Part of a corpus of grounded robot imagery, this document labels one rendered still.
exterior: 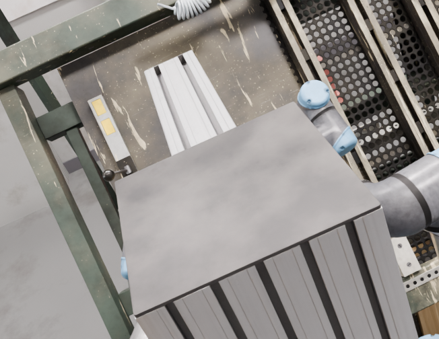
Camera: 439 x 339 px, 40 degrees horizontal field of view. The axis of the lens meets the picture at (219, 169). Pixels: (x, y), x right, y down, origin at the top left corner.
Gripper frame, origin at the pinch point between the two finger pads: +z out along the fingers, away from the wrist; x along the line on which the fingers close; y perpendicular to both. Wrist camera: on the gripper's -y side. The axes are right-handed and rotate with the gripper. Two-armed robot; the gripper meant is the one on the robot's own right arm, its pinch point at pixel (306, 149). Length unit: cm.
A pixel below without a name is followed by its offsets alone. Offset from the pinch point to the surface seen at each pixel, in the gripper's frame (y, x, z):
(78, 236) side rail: 55, 49, 19
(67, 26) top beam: 84, -5, -6
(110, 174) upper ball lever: 51, 31, 3
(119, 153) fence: 55, 21, 12
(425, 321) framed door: -66, 16, 73
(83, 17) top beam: 81, -10, -6
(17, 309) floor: 145, 82, 244
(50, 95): 110, -3, 58
